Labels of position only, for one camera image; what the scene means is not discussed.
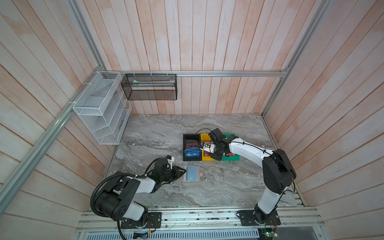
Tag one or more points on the black mesh wall basket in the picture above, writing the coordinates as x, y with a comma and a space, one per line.
150, 87

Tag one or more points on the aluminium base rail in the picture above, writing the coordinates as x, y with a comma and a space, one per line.
197, 218

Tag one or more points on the white wire mesh shelf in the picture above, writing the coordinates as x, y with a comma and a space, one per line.
103, 108

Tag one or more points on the cards stack in black bin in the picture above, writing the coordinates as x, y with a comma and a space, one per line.
192, 148

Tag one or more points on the black plastic bin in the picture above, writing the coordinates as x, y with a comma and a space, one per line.
191, 137

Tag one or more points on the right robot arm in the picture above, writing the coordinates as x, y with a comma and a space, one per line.
278, 172

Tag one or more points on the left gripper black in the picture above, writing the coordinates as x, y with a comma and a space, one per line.
177, 174

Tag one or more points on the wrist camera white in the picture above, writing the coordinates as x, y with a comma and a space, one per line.
170, 160
209, 148

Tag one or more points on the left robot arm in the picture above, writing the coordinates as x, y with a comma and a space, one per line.
114, 196

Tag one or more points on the yellow plastic bin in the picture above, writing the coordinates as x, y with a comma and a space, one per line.
206, 138

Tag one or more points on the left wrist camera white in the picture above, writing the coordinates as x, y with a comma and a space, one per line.
170, 160

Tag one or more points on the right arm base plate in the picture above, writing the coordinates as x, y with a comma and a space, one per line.
258, 218

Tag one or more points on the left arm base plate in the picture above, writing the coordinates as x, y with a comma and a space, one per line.
148, 221

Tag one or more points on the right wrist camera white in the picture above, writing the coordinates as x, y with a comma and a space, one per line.
209, 148

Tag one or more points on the horizontal aluminium wall rail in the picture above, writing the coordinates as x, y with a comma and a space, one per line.
252, 73

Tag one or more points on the tan leather card holder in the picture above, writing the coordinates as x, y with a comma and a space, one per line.
185, 167

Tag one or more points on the teal credit card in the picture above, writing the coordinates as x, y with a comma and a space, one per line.
193, 174

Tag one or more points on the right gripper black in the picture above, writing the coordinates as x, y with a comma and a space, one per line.
216, 157

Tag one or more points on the cards stack in yellow bin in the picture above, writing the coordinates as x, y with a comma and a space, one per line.
207, 154

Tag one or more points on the green plastic bin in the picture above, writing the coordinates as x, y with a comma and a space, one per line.
231, 157

